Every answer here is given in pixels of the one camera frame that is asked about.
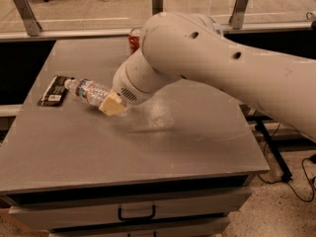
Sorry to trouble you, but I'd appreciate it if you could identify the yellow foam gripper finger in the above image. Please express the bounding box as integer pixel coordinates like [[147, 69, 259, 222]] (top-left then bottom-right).
[[99, 92, 126, 117]]

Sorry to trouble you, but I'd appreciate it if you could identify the clear plastic water bottle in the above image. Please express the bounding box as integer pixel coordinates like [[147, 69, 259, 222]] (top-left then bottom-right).
[[65, 78, 129, 116]]

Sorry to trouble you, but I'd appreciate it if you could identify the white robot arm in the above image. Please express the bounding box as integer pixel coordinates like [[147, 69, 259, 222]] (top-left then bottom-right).
[[113, 12, 316, 141]]

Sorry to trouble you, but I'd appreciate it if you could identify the red soda can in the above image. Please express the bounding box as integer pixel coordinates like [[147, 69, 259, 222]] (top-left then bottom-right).
[[128, 28, 142, 54]]

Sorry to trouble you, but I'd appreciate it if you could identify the grey upper drawer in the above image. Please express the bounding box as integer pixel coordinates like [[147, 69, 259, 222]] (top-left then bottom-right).
[[9, 187, 252, 230]]

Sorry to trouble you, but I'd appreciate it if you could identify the grey drawer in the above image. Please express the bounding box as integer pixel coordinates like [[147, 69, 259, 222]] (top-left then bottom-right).
[[48, 217, 230, 237], [9, 187, 252, 230]]

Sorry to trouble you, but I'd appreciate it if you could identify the grey lower drawer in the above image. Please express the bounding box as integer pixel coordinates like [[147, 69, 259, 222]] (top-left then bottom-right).
[[48, 217, 230, 237]]

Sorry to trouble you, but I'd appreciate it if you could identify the black metal table leg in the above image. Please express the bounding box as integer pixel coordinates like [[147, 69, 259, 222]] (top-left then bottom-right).
[[255, 119, 292, 183]]

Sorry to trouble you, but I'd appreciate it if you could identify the black drawer handle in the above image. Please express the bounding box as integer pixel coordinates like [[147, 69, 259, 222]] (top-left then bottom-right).
[[118, 205, 156, 222]]

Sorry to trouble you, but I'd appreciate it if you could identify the middle metal glass bracket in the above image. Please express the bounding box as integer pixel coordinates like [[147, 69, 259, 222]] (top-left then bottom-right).
[[152, 0, 163, 15]]

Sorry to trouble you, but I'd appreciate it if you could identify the metal glass bracket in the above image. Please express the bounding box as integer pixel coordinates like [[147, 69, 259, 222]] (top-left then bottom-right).
[[152, 0, 163, 15], [13, 0, 41, 37], [229, 0, 249, 30]]

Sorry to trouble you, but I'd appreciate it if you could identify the left metal glass bracket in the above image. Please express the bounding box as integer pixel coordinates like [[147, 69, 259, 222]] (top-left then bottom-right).
[[13, 0, 41, 37]]

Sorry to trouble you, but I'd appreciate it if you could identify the right metal glass bracket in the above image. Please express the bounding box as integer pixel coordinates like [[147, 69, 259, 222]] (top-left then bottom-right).
[[229, 0, 249, 30]]

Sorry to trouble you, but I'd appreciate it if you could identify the black floor cable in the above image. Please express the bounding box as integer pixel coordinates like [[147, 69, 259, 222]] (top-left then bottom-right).
[[257, 121, 316, 203]]

